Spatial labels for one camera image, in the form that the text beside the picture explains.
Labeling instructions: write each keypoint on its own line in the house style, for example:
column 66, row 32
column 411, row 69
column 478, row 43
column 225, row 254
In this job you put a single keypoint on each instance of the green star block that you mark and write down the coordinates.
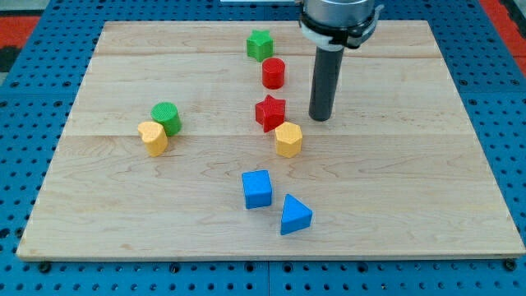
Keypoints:
column 260, row 45

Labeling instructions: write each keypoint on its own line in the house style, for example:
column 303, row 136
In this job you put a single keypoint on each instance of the red cylinder block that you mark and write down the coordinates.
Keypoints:
column 273, row 73

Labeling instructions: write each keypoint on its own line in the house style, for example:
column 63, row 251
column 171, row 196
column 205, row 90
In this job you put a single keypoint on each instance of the yellow heart block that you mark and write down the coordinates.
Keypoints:
column 153, row 137

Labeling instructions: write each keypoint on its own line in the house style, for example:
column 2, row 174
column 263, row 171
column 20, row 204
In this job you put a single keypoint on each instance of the light wooden board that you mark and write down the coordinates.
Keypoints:
column 396, row 173

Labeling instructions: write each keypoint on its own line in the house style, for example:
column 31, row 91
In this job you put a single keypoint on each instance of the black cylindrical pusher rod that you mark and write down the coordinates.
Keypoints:
column 324, row 83

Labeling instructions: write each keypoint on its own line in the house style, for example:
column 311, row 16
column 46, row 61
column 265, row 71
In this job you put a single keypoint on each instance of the red star block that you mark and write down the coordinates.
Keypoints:
column 270, row 112

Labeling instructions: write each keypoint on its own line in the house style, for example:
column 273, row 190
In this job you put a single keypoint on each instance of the blue cube block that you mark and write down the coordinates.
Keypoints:
column 257, row 189

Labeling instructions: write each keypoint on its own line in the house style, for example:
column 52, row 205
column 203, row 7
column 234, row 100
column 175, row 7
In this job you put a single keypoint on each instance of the yellow hexagon block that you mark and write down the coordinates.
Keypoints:
column 288, row 139

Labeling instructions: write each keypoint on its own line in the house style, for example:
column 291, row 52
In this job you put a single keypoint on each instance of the blue triangle block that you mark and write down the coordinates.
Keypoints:
column 295, row 215

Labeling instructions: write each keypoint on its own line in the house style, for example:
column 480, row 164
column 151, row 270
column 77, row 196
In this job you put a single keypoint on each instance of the green cylinder block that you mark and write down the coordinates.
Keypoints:
column 166, row 114

